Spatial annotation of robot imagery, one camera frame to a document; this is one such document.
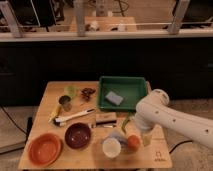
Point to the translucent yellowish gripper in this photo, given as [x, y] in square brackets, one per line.
[146, 138]

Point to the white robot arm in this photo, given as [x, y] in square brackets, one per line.
[153, 109]

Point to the dark maroon bowl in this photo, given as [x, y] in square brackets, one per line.
[78, 136]

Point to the red-orange bowl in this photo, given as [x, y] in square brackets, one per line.
[44, 149]

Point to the orange tomato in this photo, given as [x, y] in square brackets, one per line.
[133, 142]

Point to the grey cloth piece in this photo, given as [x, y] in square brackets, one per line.
[116, 134]

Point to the white cup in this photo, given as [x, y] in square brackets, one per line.
[111, 147]

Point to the brown wooden block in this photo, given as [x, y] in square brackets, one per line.
[106, 117]

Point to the grey-blue sponge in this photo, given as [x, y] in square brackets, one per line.
[114, 98]

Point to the green plastic tray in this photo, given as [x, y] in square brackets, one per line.
[131, 89]

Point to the brown dried food pile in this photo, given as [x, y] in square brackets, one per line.
[86, 93]

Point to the metal cup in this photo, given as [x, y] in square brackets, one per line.
[65, 102]

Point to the light green small cup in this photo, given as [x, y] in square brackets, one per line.
[70, 91]

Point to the yellow corn cob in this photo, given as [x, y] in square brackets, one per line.
[55, 112]

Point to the wooden table in background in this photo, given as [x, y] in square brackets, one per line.
[107, 23]

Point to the black handled knife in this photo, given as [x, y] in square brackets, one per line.
[101, 126]

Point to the white handled brush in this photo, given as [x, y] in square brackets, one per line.
[59, 121]

